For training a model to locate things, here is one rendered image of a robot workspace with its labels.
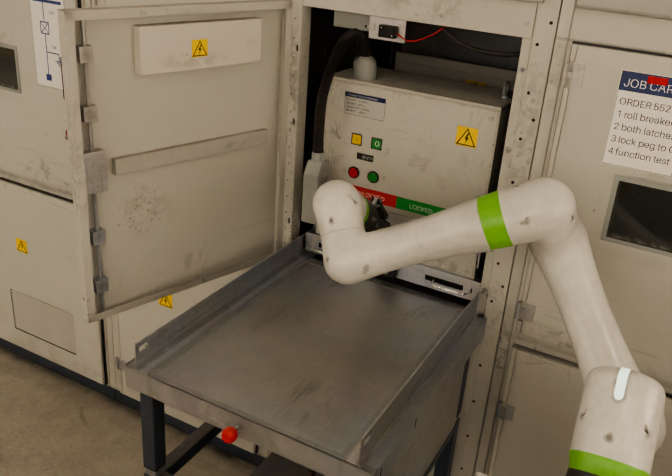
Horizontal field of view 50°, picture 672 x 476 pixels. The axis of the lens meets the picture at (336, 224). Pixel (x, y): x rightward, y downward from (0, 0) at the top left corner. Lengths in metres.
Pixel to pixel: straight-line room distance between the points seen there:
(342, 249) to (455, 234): 0.24
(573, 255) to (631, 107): 0.35
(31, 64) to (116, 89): 0.94
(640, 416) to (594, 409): 0.07
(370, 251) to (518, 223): 0.31
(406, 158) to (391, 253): 0.48
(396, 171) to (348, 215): 0.42
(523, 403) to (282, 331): 0.68
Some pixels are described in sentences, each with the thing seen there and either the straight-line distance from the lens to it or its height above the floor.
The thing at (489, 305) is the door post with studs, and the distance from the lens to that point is 1.96.
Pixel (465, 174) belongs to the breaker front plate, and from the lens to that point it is 1.90.
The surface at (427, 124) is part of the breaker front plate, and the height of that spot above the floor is 1.32.
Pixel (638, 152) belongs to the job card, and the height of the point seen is 1.37.
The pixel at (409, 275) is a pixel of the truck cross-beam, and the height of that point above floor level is 0.89.
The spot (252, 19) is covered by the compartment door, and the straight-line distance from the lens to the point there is 1.90.
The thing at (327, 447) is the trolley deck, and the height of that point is 0.85.
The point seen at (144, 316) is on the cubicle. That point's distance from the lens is 2.66.
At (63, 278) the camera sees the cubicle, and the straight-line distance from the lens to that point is 2.89.
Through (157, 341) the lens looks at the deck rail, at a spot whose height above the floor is 0.89.
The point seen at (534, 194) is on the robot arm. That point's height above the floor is 1.33.
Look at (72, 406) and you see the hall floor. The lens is 3.03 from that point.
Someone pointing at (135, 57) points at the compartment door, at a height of 1.47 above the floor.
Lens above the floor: 1.82
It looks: 24 degrees down
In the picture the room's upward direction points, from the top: 4 degrees clockwise
